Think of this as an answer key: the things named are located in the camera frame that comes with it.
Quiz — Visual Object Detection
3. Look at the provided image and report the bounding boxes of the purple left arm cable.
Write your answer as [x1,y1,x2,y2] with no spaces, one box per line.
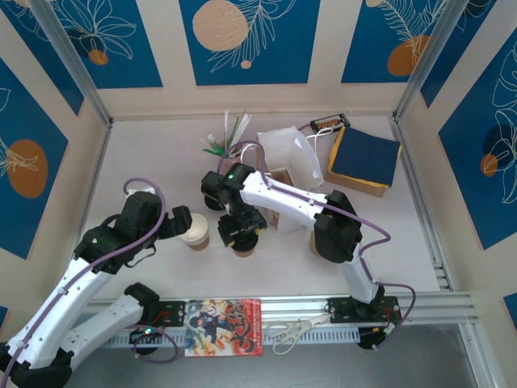
[0,178,179,388]

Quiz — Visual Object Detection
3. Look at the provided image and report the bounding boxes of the aluminium table rail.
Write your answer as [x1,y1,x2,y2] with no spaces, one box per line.
[86,291,476,329]

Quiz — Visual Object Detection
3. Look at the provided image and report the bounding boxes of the thin black wire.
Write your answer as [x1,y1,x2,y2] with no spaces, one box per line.
[124,240,158,268]

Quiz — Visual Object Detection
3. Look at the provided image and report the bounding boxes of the green striped wrapped straw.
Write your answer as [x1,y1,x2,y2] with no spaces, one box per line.
[227,116,242,146]

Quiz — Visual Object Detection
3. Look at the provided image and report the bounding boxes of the white handled scissors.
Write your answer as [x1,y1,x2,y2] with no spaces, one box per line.
[264,311,335,356]

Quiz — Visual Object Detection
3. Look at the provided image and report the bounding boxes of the animal print paper gift bag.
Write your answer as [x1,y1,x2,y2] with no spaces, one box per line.
[240,124,333,236]

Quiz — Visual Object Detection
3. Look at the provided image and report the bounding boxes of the dark blue napkin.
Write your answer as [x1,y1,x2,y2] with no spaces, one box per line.
[330,127,401,188]

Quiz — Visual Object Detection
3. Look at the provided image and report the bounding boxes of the white slotted cable duct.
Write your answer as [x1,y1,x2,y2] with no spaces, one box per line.
[100,327,361,347]

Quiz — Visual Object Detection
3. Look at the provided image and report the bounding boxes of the small black tray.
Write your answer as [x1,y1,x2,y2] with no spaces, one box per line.
[309,113,351,133]

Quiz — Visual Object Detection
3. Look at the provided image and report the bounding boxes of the colourful comic book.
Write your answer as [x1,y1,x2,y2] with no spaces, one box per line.
[184,297,264,357]

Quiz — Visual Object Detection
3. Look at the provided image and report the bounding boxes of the aluminium side rail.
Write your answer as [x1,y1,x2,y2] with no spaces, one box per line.
[388,116,453,292]

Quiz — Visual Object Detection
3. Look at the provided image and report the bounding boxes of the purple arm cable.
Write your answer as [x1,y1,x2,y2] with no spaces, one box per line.
[217,141,418,353]
[0,178,179,388]

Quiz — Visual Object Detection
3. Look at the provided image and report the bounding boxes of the aluminium frame post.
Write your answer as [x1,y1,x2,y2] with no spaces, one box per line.
[30,0,113,126]
[393,0,464,122]

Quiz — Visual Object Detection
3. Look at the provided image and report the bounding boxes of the pink straw holder cup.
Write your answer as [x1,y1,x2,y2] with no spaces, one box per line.
[219,153,243,173]

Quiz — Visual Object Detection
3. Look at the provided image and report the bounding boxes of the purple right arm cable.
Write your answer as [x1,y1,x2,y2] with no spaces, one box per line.
[217,141,418,353]

